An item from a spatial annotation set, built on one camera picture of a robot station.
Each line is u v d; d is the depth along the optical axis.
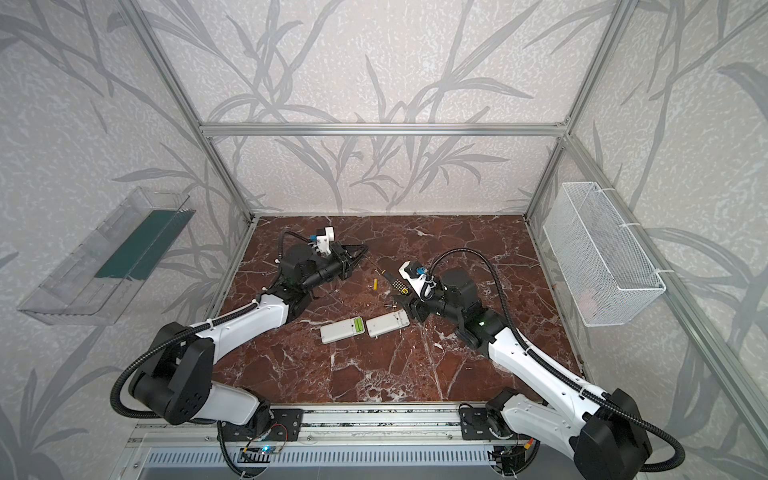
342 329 0.89
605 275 0.63
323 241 0.77
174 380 0.43
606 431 0.38
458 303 0.57
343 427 0.75
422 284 0.63
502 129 0.95
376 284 1.00
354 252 0.77
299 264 0.63
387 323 0.91
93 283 0.63
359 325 0.90
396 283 0.74
